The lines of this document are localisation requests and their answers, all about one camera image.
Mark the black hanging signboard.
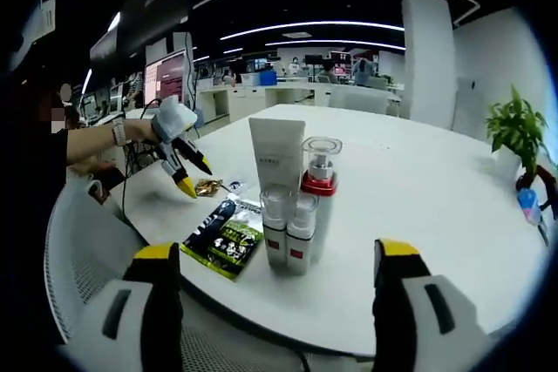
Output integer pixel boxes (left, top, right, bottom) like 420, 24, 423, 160
89, 0, 193, 64

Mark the red collar pump skincare bottle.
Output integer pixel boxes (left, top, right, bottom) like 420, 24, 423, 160
299, 136, 344, 260

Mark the person's black shirt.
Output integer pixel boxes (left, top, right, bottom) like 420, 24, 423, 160
0, 84, 71, 347

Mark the black cable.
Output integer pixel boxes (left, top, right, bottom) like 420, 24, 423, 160
119, 97, 165, 227

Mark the white mesh chair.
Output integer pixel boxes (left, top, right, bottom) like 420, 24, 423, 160
43, 179, 306, 372

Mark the white wristwatch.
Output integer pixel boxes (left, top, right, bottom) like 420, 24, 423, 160
111, 118, 127, 146

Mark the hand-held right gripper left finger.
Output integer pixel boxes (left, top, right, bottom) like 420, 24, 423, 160
71, 241, 184, 372

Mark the small white skincare bottle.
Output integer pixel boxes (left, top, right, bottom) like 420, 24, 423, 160
260, 184, 294, 269
285, 195, 320, 276

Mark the ceiling light strip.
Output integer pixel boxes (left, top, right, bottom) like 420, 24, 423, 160
265, 38, 406, 51
220, 19, 406, 41

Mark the small blue object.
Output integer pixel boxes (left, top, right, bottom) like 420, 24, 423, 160
517, 188, 545, 227

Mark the green black sachet packet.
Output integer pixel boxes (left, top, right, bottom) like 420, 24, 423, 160
180, 197, 265, 282

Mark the gold foil packet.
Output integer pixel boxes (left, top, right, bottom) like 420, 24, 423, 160
194, 178, 224, 197

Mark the potted green plant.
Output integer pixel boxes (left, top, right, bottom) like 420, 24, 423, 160
485, 84, 549, 181

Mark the computer monitor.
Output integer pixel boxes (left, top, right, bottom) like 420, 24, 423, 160
143, 49, 188, 105

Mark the ceiling air conditioner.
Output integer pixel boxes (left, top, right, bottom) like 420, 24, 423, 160
12, 0, 58, 68

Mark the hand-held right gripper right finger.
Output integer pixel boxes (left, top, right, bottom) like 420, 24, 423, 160
372, 239, 492, 372

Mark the person's left hand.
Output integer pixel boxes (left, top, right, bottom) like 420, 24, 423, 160
124, 117, 158, 145

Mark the row of white desks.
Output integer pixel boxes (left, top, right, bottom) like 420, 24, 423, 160
195, 79, 405, 123

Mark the dark red curved object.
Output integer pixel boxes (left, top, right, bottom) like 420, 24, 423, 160
516, 165, 558, 220

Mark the white skincare tube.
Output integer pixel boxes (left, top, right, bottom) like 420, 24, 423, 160
248, 117, 306, 194

